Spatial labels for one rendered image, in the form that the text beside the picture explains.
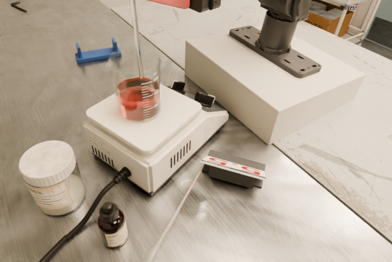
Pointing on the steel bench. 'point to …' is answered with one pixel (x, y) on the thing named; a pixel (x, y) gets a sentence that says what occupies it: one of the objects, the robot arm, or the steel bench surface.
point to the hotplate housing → (99, 134)
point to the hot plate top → (168, 115)
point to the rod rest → (95, 53)
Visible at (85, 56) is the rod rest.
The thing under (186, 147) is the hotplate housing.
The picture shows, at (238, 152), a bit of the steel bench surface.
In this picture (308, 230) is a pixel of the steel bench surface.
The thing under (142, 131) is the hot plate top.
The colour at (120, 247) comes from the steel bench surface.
